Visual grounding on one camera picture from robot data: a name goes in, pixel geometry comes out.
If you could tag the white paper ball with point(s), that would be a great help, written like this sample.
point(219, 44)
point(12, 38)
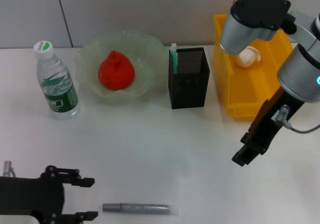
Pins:
point(248, 57)

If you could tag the yellow plastic bin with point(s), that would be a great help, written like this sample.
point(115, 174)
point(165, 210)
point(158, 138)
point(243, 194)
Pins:
point(250, 88)

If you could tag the silver marker pen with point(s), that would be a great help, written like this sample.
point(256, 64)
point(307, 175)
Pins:
point(137, 208)

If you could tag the orange fruit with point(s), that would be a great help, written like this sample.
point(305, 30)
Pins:
point(116, 71)

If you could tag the black mesh pen holder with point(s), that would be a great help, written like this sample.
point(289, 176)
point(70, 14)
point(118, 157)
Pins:
point(187, 93)

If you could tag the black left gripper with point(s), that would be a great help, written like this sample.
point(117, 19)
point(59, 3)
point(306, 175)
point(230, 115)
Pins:
point(30, 196)

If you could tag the black grey right wrist camera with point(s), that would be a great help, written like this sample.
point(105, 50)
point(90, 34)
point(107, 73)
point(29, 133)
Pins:
point(255, 8)

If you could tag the green utility knife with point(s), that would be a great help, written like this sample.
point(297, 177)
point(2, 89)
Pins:
point(174, 58)

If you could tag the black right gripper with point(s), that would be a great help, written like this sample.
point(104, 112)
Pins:
point(272, 118)

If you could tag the clear green-label water bottle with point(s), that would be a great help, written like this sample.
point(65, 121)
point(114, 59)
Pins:
point(57, 83)

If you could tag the green glass fruit plate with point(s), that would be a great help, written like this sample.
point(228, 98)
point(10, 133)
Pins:
point(150, 58)

